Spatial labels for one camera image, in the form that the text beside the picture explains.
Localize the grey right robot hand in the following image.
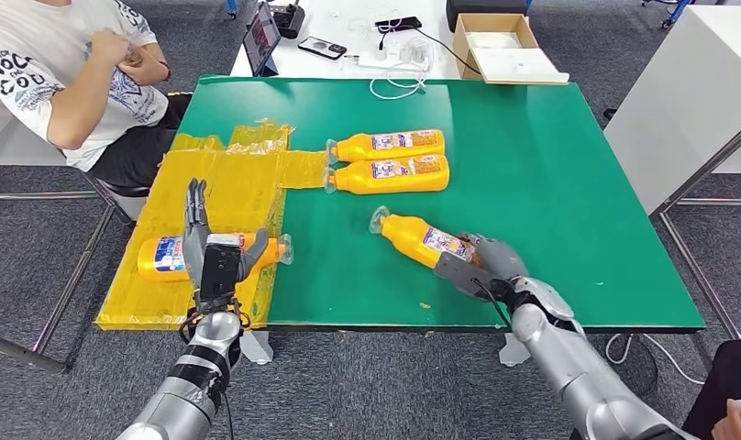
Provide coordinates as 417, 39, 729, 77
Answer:
458, 232, 530, 282

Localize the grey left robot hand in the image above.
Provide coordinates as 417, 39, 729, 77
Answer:
182, 177, 271, 292

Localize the orange detergent bottle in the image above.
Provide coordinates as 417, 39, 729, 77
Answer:
369, 204, 487, 271
325, 128, 447, 165
136, 232, 293, 283
323, 154, 451, 196

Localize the black tablet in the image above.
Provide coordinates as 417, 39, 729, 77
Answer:
242, 1, 282, 78

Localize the yellow taped cardboard mat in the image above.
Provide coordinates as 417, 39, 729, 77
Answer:
94, 120, 329, 334

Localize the white table foot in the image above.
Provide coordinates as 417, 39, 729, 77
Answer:
498, 332, 533, 368
239, 330, 274, 366

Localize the open cardboard box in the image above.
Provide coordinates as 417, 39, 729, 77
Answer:
452, 13, 571, 85

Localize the white panel table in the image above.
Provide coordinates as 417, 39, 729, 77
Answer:
0, 84, 149, 223

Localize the white desk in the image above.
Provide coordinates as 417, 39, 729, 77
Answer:
230, 0, 463, 80

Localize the white power strip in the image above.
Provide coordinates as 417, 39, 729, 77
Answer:
355, 36, 436, 71

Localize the smartphone in dark case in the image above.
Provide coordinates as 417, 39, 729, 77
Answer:
297, 36, 348, 61

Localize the person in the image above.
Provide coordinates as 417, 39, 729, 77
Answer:
0, 0, 193, 190
680, 338, 741, 440

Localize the white cabinet table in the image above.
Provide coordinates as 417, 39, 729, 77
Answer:
602, 5, 741, 215

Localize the black handheld controller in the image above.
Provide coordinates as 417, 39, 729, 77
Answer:
268, 1, 306, 40

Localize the black smartphone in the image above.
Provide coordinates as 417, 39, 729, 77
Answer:
374, 16, 423, 34

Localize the blue metal stand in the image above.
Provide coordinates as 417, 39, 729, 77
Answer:
642, 0, 691, 28

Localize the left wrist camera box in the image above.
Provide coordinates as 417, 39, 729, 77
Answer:
199, 233, 243, 302

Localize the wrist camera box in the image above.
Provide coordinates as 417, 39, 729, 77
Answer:
199, 233, 243, 302
433, 251, 512, 303

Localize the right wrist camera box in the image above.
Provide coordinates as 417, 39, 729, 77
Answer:
433, 251, 512, 303

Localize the steel table frame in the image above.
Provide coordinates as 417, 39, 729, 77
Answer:
0, 176, 135, 375
649, 115, 741, 341

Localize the black floor cable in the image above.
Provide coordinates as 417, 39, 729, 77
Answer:
625, 336, 660, 396

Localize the white floor cable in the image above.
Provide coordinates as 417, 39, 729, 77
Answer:
603, 332, 706, 386

